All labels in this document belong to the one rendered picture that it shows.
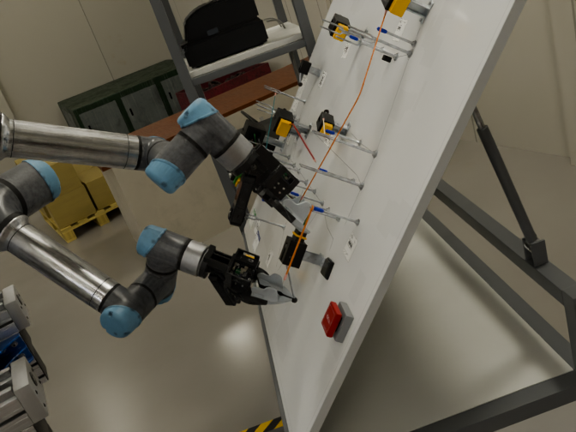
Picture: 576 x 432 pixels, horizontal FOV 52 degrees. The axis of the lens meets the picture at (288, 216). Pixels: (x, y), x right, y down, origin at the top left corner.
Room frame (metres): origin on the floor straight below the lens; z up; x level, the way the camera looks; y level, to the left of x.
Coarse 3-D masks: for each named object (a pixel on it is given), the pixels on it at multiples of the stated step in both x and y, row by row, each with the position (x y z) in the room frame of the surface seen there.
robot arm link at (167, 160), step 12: (180, 132) 1.18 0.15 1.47; (156, 144) 1.23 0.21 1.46; (168, 144) 1.17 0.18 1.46; (180, 144) 1.16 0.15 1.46; (192, 144) 1.15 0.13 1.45; (156, 156) 1.17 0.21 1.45; (168, 156) 1.15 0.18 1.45; (180, 156) 1.14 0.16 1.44; (192, 156) 1.15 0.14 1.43; (204, 156) 1.17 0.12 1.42; (156, 168) 1.14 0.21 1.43; (168, 168) 1.13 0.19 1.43; (180, 168) 1.14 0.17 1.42; (192, 168) 1.15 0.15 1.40; (156, 180) 1.13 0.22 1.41; (168, 180) 1.13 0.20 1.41; (180, 180) 1.14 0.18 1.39; (168, 192) 1.14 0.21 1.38
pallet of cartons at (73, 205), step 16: (16, 160) 6.20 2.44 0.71; (64, 176) 5.37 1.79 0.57; (80, 176) 5.83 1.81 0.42; (96, 176) 5.59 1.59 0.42; (64, 192) 5.34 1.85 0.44; (80, 192) 5.39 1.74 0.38; (96, 192) 5.47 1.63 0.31; (48, 208) 5.42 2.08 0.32; (64, 208) 5.32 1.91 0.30; (80, 208) 5.36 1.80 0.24; (96, 208) 5.52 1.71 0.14; (112, 208) 5.46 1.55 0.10; (64, 224) 5.29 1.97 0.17; (80, 224) 5.32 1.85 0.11
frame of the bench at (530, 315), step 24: (432, 216) 1.77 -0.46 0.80; (456, 240) 1.57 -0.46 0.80; (480, 264) 1.40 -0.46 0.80; (504, 288) 1.26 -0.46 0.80; (528, 312) 1.14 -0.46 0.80; (552, 336) 1.04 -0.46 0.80; (552, 384) 0.91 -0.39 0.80; (480, 408) 0.91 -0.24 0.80; (504, 408) 0.89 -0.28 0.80; (528, 408) 0.88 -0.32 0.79; (552, 408) 0.89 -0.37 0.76
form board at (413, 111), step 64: (448, 0) 1.13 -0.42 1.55; (512, 0) 0.90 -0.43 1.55; (320, 64) 1.89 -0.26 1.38; (384, 64) 1.32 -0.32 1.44; (448, 64) 1.00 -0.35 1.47; (384, 128) 1.16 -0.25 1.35; (448, 128) 0.90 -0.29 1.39; (320, 192) 1.38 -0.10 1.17; (384, 192) 1.02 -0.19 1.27; (384, 256) 0.91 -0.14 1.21; (320, 320) 1.05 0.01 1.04; (320, 384) 0.92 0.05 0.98
